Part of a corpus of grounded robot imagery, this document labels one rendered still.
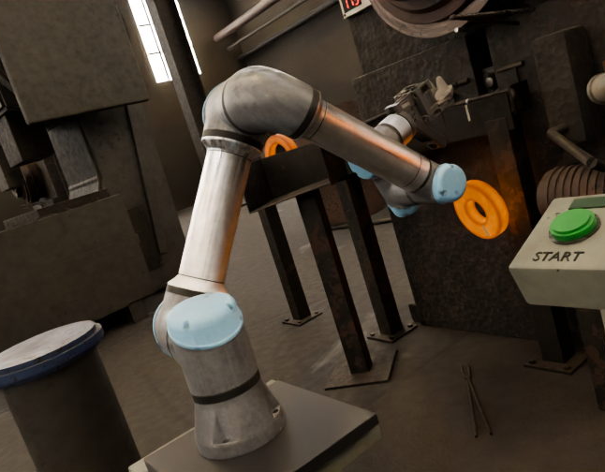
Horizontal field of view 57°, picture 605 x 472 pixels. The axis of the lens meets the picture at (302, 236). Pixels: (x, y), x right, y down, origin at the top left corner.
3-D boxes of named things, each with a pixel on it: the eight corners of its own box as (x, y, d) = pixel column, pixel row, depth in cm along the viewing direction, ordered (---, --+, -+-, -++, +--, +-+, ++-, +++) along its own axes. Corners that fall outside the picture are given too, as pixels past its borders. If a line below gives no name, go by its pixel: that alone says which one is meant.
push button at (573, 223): (565, 222, 54) (558, 208, 54) (607, 220, 51) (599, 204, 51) (548, 248, 53) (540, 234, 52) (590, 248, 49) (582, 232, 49)
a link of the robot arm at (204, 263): (159, 366, 92) (230, 56, 97) (142, 348, 106) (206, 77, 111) (226, 375, 98) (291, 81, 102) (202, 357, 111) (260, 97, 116)
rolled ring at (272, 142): (293, 190, 212) (300, 187, 214) (296, 145, 202) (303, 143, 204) (263, 171, 223) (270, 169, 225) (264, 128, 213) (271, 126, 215)
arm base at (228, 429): (223, 471, 82) (202, 411, 81) (184, 442, 95) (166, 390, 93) (302, 420, 91) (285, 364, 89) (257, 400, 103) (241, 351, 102)
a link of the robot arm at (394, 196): (420, 219, 116) (393, 176, 113) (389, 220, 126) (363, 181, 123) (443, 197, 119) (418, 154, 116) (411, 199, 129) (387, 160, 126)
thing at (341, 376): (325, 361, 190) (259, 158, 177) (400, 350, 181) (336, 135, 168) (308, 392, 171) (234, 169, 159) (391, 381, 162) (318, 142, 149)
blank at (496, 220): (452, 186, 149) (443, 192, 148) (488, 172, 135) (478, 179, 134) (481, 236, 150) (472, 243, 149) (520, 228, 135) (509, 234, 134)
